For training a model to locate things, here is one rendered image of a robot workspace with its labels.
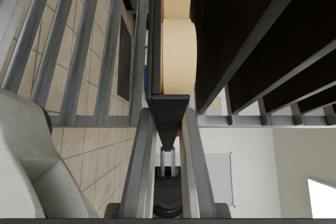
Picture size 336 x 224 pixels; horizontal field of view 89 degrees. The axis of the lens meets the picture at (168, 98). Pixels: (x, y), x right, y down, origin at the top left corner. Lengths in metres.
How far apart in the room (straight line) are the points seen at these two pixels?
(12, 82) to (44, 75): 0.09
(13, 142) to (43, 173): 0.09
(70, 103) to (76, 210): 0.31
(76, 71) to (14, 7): 0.37
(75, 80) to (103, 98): 0.11
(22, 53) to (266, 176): 4.38
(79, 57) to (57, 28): 0.15
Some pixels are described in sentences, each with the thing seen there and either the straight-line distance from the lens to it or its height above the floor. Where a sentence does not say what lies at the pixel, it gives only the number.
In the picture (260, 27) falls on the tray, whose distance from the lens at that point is 0.19.
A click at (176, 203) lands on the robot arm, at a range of 0.44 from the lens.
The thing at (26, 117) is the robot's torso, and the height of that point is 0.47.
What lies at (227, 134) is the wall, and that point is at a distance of 4.07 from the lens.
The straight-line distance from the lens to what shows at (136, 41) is 0.59.
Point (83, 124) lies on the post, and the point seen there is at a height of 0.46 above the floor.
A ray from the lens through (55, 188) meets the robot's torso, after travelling 0.35.
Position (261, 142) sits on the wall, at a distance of 4.37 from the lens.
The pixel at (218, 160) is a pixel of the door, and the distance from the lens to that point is 4.09.
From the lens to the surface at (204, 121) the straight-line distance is 0.48.
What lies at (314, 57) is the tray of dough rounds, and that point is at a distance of 0.27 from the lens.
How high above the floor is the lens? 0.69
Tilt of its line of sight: level
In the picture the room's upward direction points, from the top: 90 degrees clockwise
